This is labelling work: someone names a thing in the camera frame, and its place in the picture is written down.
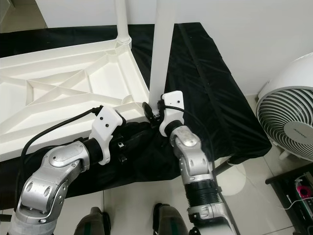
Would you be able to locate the white plastic children table top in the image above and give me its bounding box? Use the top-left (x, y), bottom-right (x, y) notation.
top-left (0, 38), bottom-right (151, 162)

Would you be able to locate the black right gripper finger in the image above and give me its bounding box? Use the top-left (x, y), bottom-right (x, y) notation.
top-left (142, 101), bottom-right (158, 121)

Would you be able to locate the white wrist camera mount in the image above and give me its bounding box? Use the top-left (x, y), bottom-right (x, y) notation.
top-left (90, 105), bottom-right (126, 166)
top-left (158, 91), bottom-right (185, 137)

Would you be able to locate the black metal shelf rack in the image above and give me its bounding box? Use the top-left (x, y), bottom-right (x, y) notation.
top-left (266, 162), bottom-right (313, 231)

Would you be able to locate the grey robot left leg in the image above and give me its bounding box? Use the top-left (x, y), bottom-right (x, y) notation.
top-left (75, 206), bottom-right (104, 235)

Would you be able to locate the grey robot leg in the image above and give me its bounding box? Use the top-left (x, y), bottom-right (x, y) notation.
top-left (75, 206), bottom-right (104, 235)
top-left (152, 203), bottom-right (192, 235)

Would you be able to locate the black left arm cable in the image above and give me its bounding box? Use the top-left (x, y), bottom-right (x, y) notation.
top-left (20, 106), bottom-right (104, 196)

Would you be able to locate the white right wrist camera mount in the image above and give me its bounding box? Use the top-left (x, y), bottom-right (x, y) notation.
top-left (158, 91), bottom-right (185, 137)

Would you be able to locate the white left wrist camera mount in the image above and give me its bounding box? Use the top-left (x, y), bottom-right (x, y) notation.
top-left (90, 105), bottom-right (126, 166)

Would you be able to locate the black table cloth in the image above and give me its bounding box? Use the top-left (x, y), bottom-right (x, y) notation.
top-left (0, 22), bottom-right (273, 211)

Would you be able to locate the white plastic table leg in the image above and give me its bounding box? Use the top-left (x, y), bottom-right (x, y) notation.
top-left (148, 0), bottom-right (179, 101)
top-left (115, 0), bottom-right (133, 45)

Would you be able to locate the white pink hair dryer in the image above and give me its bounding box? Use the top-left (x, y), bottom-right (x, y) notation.
top-left (295, 178), bottom-right (312, 199)

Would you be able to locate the white pedestal fan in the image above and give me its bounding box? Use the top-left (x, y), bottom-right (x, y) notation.
top-left (256, 51), bottom-right (313, 161)

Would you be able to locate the grey robot right leg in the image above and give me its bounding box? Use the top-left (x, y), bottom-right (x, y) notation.
top-left (152, 203), bottom-right (192, 235)

